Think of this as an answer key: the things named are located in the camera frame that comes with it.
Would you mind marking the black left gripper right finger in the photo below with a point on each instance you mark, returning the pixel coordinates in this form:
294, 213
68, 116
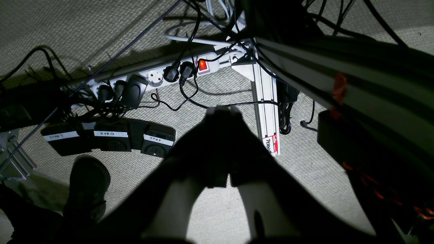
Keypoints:
278, 209

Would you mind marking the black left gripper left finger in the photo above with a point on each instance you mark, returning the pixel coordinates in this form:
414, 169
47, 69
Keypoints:
158, 211

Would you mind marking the black foot pedal stop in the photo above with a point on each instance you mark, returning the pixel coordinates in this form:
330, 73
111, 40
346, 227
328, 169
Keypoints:
157, 140

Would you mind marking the black shoe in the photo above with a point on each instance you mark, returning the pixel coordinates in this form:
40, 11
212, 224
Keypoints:
89, 182

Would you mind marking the black foot pedal zero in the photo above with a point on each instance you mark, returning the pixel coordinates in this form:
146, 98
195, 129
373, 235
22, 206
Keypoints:
111, 135

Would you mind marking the black foot pedal start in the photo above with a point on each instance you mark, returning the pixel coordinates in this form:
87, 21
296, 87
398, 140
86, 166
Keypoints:
67, 139

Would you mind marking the white power strip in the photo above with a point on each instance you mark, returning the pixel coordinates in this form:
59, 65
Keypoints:
152, 72

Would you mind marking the aluminium frame leg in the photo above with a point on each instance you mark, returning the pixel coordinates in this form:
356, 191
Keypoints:
264, 92

